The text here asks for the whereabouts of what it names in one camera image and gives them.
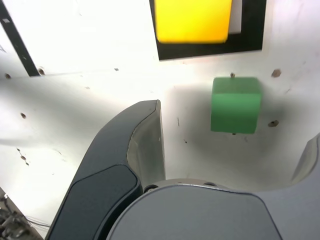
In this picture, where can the black tape square outline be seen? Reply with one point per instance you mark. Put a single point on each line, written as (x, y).
(252, 25)

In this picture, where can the yellow cube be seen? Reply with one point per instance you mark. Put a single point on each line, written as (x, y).
(192, 20)

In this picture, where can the black tape strip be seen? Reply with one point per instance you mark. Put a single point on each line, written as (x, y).
(21, 50)

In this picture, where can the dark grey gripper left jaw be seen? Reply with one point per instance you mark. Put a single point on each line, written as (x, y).
(105, 175)

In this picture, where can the green cube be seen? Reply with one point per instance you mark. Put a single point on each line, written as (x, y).
(235, 110)

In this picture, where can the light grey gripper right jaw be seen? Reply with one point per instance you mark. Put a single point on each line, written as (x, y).
(200, 215)

